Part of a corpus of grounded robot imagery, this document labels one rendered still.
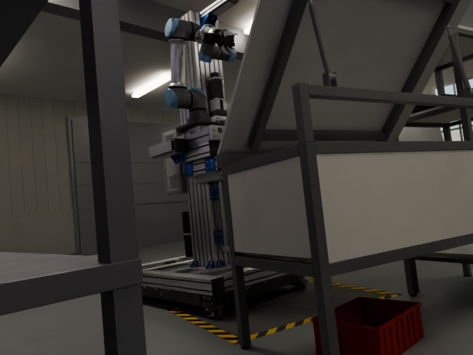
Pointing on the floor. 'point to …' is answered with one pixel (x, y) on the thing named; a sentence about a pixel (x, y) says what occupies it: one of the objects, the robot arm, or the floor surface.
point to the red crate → (375, 327)
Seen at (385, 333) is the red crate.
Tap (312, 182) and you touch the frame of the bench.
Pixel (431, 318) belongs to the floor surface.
